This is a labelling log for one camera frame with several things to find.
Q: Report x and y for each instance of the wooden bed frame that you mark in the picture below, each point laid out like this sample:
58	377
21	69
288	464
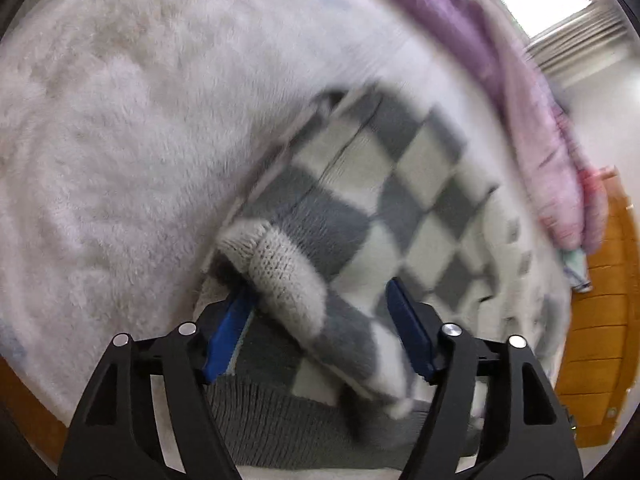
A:
595	340

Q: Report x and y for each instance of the grey white checkered sweater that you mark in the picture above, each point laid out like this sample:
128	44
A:
350	240

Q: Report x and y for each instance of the light green cloth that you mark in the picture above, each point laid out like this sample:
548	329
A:
575	267

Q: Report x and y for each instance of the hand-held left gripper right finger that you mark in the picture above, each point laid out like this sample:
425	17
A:
409	331

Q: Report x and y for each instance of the white fluffy blanket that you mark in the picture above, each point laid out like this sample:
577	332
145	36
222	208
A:
150	135

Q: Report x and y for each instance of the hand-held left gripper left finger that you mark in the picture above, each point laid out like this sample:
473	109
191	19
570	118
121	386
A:
231	329

